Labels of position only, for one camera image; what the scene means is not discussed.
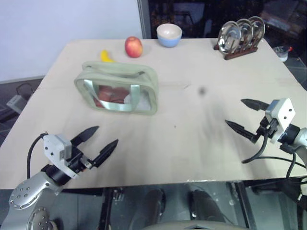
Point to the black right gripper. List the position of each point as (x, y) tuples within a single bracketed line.
[(269, 128)]

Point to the grey vertical post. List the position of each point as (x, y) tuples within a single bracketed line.
[(144, 19)]

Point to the red apple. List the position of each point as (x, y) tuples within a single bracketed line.
[(133, 47)]

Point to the brown wooden plate rack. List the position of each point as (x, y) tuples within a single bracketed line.
[(241, 53)]

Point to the clear bottle with red cap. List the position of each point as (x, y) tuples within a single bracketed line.
[(283, 54)]

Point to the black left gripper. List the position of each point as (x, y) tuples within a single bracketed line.
[(78, 161)]

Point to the green transparent pouch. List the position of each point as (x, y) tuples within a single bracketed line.
[(117, 88)]

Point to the yellow banana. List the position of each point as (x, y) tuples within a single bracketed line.
[(105, 57)]

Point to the grey box on floor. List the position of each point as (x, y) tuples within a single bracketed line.
[(15, 103)]

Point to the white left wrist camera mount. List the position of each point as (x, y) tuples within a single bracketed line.
[(55, 148)]

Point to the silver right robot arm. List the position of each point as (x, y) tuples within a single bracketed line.
[(301, 139)]

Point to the blue and white bowl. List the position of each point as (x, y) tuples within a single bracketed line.
[(169, 35)]

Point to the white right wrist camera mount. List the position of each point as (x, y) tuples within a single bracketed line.
[(284, 110)]

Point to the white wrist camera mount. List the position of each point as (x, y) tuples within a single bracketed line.
[(284, 110), (55, 148)]

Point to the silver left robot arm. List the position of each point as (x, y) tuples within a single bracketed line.
[(26, 191)]

